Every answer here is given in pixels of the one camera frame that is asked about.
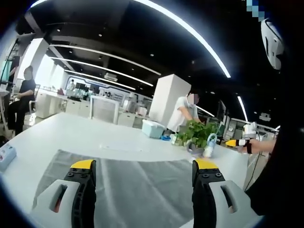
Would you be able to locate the metal chair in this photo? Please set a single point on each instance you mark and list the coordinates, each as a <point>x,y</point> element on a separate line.
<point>32,109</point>

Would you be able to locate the light blue basket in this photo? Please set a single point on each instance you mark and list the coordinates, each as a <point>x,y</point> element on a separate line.
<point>152,129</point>

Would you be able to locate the white cabinet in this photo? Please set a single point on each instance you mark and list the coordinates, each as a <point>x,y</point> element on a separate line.
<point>48,104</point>

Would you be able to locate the white chest-worn device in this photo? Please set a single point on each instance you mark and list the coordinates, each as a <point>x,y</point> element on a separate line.
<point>272,42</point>

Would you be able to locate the grey towel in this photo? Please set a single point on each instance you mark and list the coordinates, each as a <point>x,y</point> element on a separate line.
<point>142,185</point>

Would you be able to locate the green potted plant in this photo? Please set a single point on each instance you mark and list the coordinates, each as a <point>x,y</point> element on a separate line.
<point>197,135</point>

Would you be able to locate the small white device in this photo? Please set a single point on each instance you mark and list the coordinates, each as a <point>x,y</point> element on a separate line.
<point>6,158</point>

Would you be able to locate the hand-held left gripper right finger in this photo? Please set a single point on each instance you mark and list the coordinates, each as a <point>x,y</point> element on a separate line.
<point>221,202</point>

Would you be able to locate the white table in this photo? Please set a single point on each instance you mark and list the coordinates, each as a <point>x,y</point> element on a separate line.
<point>83,133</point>

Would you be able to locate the white pillar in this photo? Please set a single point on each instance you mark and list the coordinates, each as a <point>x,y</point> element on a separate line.
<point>169,95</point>

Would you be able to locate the person's dark clothing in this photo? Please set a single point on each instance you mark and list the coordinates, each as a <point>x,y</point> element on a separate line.
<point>280,142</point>

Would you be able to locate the long ceiling light strip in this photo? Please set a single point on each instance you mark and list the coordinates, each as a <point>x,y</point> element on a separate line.
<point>197,31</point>

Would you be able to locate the person's right hand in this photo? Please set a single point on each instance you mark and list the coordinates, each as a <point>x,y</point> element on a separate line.
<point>249,147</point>

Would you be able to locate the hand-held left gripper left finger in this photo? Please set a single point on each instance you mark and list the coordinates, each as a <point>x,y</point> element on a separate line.
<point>60,202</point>

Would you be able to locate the white chair back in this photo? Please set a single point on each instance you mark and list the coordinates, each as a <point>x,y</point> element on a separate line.
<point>104,108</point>

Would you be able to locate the small green bottle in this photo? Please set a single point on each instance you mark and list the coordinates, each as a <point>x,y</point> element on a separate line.
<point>174,140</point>

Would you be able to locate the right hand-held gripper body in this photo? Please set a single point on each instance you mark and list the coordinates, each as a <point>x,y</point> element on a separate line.
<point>249,130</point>

